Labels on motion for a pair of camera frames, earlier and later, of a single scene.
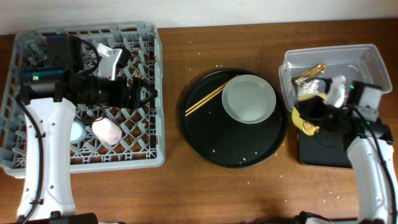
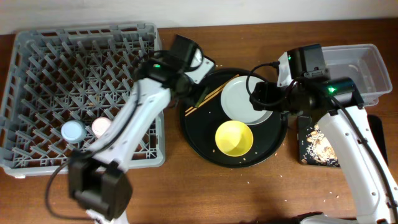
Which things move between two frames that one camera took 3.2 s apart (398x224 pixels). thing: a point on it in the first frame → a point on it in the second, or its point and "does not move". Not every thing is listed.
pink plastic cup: x=106 y=130 does not move
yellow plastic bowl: x=306 y=127 → x=234 y=138
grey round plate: x=249 y=99 does not move
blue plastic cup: x=78 y=132 does not move
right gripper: x=304 y=110 → x=266 y=93
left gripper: x=123 y=100 → x=197 y=92
